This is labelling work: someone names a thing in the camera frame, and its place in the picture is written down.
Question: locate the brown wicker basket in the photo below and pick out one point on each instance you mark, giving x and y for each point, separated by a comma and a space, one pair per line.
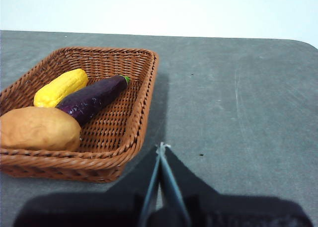
119, 117

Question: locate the purple eggplant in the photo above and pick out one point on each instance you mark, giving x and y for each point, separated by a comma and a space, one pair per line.
94, 98

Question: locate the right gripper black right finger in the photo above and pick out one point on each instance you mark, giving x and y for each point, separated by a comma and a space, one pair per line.
236, 212

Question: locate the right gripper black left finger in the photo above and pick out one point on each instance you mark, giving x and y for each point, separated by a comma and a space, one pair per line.
99, 209

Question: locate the brown potato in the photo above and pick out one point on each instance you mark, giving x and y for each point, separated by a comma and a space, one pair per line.
37, 130

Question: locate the yellow corn cob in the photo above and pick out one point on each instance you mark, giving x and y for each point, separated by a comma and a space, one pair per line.
62, 86

